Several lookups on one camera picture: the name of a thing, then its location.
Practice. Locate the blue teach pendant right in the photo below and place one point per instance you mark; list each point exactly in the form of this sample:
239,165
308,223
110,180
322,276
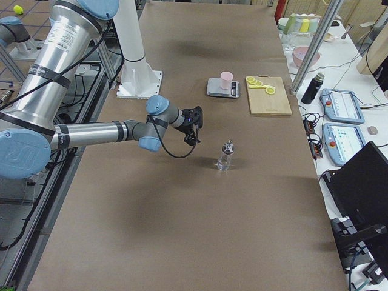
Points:
342,141

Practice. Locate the pink plastic cup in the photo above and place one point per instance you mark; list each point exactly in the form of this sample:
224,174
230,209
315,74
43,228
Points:
226,79

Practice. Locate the yellow cup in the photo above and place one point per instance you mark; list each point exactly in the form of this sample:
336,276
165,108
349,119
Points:
304,25

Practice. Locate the blue teach pendant left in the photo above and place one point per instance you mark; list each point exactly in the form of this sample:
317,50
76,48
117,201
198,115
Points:
341,106

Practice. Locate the glass sauce bottle metal spout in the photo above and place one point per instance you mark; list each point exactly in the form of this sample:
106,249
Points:
225,159

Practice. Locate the robot arm white column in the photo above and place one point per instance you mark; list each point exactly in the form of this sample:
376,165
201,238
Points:
130,39

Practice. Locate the wooden cutting board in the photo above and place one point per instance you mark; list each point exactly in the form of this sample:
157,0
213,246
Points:
261,103

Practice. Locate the black monitor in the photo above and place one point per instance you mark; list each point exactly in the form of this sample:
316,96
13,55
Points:
359,189

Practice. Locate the pink bowl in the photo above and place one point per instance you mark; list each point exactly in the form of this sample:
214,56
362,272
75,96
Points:
299,53

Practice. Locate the blue teach pendant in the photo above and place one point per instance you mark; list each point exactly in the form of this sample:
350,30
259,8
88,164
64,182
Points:
341,106
342,141

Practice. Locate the aluminium frame post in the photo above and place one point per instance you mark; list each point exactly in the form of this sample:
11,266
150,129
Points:
323,27

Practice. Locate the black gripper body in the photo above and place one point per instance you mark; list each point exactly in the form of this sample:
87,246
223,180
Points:
185,128

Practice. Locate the lemon slice right front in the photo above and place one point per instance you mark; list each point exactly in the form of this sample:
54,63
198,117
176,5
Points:
270,90

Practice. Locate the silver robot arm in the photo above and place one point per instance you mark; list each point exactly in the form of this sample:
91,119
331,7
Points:
28,131

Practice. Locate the yellow plastic knife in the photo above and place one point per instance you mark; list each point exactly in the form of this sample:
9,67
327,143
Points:
259,87

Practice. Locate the green cup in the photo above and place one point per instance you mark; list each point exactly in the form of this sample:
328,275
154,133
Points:
291,21

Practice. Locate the black thermos bottle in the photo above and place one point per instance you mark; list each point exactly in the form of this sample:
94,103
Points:
313,89

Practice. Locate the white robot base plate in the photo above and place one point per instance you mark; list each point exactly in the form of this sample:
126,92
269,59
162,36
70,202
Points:
134,86

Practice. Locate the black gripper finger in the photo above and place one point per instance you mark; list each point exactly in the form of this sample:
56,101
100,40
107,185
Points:
197,141
189,139

